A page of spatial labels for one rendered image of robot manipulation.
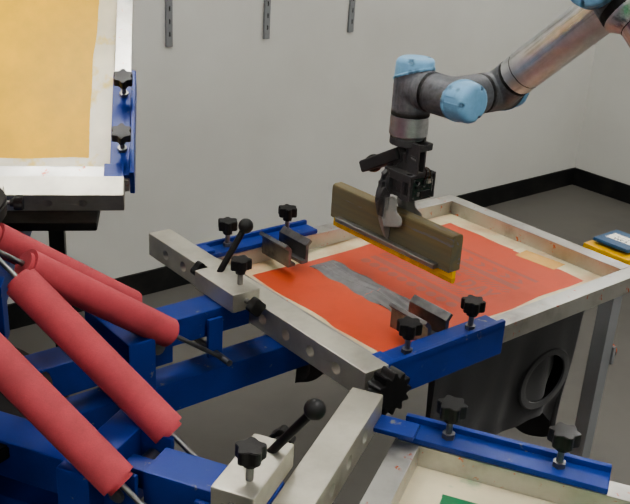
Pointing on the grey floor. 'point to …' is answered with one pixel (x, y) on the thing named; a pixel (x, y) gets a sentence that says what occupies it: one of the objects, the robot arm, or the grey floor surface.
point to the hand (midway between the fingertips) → (391, 229)
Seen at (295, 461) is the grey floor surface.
